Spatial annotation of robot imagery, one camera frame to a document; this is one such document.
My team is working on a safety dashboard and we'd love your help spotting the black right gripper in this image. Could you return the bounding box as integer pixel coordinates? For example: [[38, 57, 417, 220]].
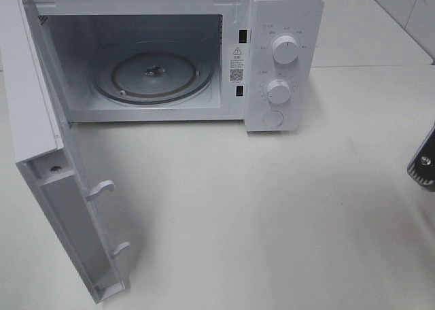
[[409, 126, 434, 165]]

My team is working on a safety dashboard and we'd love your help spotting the round white door button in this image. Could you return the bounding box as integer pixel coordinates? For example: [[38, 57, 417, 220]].
[[263, 110, 283, 128]]

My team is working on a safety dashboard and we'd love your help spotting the white microwave knob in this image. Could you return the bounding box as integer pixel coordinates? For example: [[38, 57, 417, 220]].
[[266, 79, 292, 105], [271, 33, 300, 65]]

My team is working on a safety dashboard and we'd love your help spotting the white microwave door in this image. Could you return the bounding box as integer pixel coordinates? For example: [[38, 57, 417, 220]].
[[1, 0, 125, 303]]

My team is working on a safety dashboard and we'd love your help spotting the white microwave oven body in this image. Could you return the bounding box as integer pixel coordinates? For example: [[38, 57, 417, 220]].
[[34, 0, 324, 132]]

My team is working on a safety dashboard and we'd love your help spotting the white warning label sticker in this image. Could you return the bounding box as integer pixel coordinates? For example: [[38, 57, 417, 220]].
[[227, 44, 247, 84]]

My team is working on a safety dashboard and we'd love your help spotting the glass microwave turntable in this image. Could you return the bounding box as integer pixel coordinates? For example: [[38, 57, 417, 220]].
[[92, 41, 220, 105]]

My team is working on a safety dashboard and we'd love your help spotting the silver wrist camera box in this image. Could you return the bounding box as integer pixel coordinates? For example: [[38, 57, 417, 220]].
[[407, 163, 434, 192]]

